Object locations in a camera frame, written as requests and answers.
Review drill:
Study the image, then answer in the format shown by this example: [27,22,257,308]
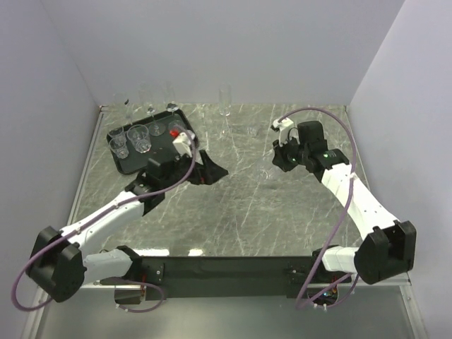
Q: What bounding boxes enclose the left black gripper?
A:
[162,149,228,190]

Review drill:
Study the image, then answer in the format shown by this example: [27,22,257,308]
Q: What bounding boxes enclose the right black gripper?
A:
[273,134,309,172]

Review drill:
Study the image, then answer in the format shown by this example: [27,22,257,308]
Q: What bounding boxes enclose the clear ribbed tumbler glass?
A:
[126,125,151,153]

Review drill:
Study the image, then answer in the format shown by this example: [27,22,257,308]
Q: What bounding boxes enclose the small clear shot glass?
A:
[109,138,129,159]

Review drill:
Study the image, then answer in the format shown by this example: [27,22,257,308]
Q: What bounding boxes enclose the round clear stemless glass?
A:
[162,81,183,133]

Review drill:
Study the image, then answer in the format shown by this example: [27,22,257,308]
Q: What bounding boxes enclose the small clear tumbler glass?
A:
[108,126,126,142]

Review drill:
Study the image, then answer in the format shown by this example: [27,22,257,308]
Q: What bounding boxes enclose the clear stemmed wine glass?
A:
[113,93,143,126]

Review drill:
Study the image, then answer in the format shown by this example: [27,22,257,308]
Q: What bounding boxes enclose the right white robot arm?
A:
[272,118,417,285]

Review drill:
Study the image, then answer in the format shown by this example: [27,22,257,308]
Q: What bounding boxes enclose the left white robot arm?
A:
[25,150,229,302]

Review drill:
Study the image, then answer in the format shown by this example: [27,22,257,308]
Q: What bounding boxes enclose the black plastic tray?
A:
[112,109,199,175]

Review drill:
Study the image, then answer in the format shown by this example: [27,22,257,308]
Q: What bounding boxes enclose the tiny clear shot glass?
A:
[246,126,258,137]

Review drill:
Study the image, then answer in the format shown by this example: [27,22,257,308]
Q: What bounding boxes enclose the tall clear cylinder glass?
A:
[219,83,232,117]

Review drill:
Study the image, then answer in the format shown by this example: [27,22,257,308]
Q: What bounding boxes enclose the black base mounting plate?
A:
[98,256,340,304]

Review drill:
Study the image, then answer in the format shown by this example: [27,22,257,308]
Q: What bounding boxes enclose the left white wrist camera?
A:
[169,130,196,157]

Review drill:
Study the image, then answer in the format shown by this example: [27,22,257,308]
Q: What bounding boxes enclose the aluminium frame rail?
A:
[20,105,106,339]

